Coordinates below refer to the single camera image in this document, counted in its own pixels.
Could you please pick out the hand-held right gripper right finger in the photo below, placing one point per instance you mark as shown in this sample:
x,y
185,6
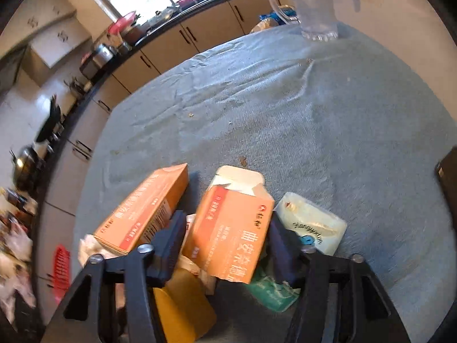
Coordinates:
x,y
285,253

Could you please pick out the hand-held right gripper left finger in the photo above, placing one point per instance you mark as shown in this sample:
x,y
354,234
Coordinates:
x,y
171,246

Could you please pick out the cartoon print tissue packet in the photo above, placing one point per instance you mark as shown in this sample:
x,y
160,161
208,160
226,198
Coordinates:
x,y
317,223

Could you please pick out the torn orange medicine box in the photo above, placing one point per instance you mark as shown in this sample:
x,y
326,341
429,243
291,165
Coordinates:
x,y
232,235

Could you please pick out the green plastic wrapper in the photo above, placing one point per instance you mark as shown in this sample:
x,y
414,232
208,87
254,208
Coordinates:
x,y
271,293

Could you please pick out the closed orange medicine box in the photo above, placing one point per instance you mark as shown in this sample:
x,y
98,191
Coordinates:
x,y
142,207

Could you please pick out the yellow paper packet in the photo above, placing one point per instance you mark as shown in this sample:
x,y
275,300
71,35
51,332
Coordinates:
x,y
182,307

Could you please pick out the white plastic bag red text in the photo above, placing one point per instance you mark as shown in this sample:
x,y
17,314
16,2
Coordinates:
x,y
87,246

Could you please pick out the red plastic basket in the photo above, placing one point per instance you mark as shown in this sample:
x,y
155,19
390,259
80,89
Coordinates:
x,y
61,271

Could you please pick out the dark lidded wok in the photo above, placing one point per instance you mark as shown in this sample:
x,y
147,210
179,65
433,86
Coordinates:
x,y
25,164

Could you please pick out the black wok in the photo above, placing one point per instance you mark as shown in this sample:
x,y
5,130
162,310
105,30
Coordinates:
x,y
48,125

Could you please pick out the black chair back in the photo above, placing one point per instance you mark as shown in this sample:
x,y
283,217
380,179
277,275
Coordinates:
x,y
450,193

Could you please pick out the steel rice cooker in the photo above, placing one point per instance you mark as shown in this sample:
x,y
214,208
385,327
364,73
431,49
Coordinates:
x,y
100,57

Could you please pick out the beige kitchen base cabinets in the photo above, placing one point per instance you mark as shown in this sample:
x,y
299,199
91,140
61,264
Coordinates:
x,y
214,25

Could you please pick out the pink basin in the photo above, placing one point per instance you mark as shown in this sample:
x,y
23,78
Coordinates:
x,y
121,25

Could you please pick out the pan with glass lid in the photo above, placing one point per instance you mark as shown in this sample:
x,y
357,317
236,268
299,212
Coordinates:
x,y
162,16

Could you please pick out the blue snack bag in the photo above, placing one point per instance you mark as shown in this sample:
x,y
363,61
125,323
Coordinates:
x,y
275,18

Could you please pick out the beige wall cabinet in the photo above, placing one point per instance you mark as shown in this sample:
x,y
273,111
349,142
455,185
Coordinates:
x,y
53,39

